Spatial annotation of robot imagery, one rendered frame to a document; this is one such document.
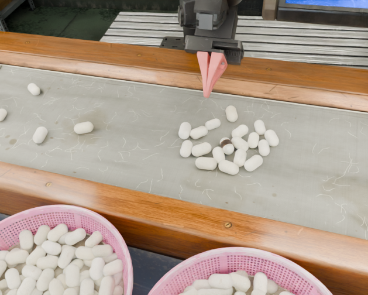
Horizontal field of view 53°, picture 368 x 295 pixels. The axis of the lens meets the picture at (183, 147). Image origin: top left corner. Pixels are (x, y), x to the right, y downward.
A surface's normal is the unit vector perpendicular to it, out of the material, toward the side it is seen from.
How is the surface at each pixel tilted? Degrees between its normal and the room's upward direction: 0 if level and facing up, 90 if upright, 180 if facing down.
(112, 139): 0
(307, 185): 0
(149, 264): 0
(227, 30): 40
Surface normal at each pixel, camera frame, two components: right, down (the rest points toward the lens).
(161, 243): -0.29, 0.70
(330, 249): -0.07, -0.69
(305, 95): -0.26, 0.00
